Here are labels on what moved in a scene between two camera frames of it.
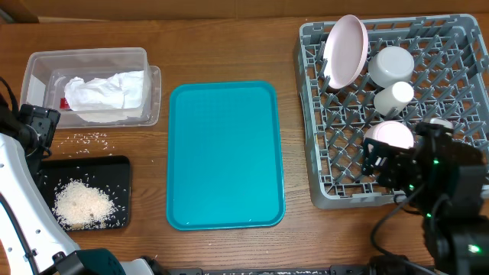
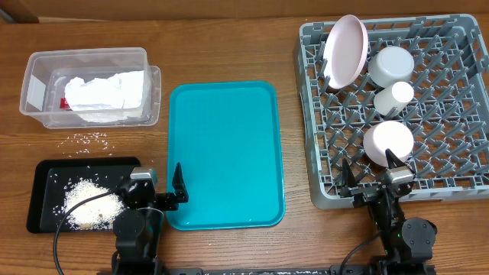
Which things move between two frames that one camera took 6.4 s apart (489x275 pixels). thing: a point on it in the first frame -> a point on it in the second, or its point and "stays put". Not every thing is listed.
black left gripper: [42, 119] -> [170, 202]
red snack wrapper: [63, 105] stays put
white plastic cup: [397, 95] stays put
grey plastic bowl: [391, 65] stays put
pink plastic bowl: [390, 132] stays put
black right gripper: [395, 158] -> [348, 181]
